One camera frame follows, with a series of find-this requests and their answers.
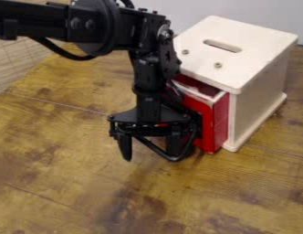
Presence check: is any white wooden box cabinet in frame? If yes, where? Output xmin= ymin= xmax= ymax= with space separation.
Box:
xmin=175 ymin=16 xmax=297 ymax=152

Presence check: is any woven mat at left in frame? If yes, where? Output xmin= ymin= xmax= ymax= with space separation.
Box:
xmin=0 ymin=37 xmax=51 ymax=92

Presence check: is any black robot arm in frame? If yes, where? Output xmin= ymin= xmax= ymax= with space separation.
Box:
xmin=0 ymin=0 xmax=201 ymax=162

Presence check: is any black metal drawer handle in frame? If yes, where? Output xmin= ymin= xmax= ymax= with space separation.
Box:
xmin=136 ymin=122 xmax=199 ymax=162

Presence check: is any red drawer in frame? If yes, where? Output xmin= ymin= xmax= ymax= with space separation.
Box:
xmin=173 ymin=74 xmax=229 ymax=154

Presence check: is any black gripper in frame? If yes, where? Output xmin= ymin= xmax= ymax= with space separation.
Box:
xmin=108 ymin=90 xmax=201 ymax=162

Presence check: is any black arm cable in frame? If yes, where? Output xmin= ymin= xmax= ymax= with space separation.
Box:
xmin=34 ymin=36 xmax=98 ymax=61

